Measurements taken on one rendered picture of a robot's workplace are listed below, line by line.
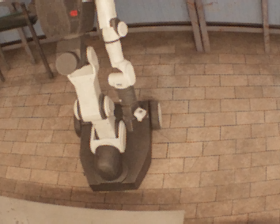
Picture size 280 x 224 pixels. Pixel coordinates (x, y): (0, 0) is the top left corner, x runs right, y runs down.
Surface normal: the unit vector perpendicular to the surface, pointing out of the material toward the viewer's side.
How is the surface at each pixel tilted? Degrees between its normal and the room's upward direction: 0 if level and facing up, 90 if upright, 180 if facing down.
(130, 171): 0
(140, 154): 0
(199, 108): 0
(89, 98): 70
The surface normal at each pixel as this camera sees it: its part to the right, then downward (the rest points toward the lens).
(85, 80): -0.10, 0.51
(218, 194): -0.21, -0.63
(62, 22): -0.44, 0.53
